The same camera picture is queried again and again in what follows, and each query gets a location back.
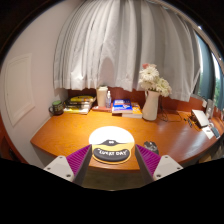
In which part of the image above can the cream lidded tumbler cup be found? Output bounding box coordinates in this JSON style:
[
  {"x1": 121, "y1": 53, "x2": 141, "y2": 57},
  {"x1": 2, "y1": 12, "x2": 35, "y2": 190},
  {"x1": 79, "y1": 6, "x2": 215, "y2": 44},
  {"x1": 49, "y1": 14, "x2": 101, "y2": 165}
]
[{"x1": 96, "y1": 85, "x2": 109, "y2": 108}]

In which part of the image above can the white pleated curtain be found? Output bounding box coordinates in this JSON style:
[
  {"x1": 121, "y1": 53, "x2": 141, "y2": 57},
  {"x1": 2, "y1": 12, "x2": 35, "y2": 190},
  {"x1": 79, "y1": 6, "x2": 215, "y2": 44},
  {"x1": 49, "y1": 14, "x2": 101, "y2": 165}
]
[{"x1": 53, "y1": 0, "x2": 203, "y2": 103}]

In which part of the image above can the blue cover book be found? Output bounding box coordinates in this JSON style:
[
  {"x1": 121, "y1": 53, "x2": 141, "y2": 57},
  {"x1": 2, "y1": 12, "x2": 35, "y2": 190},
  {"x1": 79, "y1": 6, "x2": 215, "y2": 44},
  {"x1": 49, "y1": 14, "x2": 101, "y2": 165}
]
[{"x1": 111, "y1": 98, "x2": 134, "y2": 115}]

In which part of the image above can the white flat device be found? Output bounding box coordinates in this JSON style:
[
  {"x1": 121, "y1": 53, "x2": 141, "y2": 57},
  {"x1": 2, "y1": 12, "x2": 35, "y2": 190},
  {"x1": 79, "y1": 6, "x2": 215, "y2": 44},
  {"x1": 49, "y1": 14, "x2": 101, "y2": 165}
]
[{"x1": 190, "y1": 109, "x2": 210, "y2": 128}]

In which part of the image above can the white flower bouquet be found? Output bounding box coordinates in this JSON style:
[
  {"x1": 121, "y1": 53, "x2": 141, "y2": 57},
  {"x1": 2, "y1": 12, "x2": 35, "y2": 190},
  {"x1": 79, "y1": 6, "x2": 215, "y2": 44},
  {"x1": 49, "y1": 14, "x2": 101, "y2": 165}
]
[{"x1": 138, "y1": 63, "x2": 173, "y2": 98}]

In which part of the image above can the white paper sheet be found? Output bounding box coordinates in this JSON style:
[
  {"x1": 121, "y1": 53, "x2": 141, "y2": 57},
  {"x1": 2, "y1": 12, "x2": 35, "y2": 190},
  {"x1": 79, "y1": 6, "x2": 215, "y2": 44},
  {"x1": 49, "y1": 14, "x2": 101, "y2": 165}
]
[{"x1": 202, "y1": 125, "x2": 215, "y2": 140}]

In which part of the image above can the yellow cover book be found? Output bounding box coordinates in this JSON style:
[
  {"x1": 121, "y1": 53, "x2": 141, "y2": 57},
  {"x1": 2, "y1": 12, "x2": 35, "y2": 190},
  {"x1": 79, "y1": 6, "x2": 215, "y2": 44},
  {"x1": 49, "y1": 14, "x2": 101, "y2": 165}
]
[{"x1": 69, "y1": 95, "x2": 97, "y2": 103}]

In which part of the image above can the dark red book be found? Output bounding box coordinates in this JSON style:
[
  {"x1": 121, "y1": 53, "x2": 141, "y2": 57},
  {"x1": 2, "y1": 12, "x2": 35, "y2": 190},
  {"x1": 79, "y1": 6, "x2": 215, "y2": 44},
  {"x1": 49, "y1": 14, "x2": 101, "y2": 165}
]
[{"x1": 91, "y1": 105, "x2": 113, "y2": 113}]

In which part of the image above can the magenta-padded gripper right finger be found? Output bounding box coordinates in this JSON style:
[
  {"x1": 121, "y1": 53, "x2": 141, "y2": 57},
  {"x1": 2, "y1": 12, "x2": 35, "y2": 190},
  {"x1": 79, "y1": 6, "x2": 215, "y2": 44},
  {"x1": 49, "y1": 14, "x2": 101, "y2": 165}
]
[{"x1": 134, "y1": 144, "x2": 184, "y2": 185}]

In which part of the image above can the black cable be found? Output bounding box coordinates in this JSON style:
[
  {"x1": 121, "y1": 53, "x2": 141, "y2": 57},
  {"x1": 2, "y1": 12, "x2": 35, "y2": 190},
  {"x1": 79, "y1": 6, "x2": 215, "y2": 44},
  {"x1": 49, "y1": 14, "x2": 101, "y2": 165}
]
[{"x1": 158, "y1": 104, "x2": 183, "y2": 123}]

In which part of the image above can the black spine book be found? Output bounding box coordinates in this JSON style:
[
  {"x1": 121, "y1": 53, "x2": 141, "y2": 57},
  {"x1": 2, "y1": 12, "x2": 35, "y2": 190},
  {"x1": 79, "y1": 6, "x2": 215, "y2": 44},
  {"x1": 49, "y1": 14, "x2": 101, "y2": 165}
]
[
  {"x1": 63, "y1": 103, "x2": 93, "y2": 111},
  {"x1": 64, "y1": 99, "x2": 94, "y2": 107}
]

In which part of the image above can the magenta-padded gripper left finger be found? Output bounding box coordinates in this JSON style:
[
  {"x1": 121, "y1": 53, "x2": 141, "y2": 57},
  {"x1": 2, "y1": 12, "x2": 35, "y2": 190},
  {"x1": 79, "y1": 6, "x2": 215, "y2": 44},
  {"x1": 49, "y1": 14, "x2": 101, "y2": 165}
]
[{"x1": 43, "y1": 144, "x2": 93, "y2": 187}]

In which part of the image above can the dark green mug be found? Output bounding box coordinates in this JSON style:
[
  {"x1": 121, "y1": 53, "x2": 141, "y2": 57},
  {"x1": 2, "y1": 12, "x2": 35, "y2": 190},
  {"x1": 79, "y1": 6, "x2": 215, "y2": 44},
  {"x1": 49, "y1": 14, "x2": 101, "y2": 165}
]
[{"x1": 48, "y1": 99, "x2": 65, "y2": 117}]

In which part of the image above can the dark teal curtain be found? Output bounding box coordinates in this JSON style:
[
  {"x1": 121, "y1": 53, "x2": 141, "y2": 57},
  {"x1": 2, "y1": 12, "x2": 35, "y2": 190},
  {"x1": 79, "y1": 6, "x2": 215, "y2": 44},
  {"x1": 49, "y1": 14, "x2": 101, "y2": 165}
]
[{"x1": 194, "y1": 34, "x2": 216, "y2": 101}]

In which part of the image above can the round white yellow mouse pad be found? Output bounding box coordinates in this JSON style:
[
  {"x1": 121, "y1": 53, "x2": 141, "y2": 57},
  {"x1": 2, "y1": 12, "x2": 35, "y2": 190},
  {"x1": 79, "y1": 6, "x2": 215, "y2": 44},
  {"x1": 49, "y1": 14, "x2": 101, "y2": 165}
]
[{"x1": 88, "y1": 125, "x2": 136, "y2": 165}]

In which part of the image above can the yellow white spine book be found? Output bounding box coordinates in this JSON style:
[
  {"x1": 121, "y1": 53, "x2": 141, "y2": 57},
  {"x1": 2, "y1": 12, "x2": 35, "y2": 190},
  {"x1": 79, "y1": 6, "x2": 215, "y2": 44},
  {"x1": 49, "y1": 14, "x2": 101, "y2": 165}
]
[{"x1": 63, "y1": 107, "x2": 91, "y2": 115}]

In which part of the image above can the cream ceramic jug vase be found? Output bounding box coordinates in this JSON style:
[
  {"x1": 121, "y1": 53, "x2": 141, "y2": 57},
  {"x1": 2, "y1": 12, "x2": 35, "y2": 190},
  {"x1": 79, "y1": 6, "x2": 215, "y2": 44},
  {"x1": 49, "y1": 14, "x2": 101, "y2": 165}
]
[{"x1": 141, "y1": 89, "x2": 162, "y2": 122}]

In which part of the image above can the orange cover book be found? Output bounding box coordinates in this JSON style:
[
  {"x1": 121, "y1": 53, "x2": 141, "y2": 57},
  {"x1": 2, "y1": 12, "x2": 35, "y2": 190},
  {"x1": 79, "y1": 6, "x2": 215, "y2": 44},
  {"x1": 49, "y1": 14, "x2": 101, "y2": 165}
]
[{"x1": 121, "y1": 101, "x2": 143, "y2": 119}]

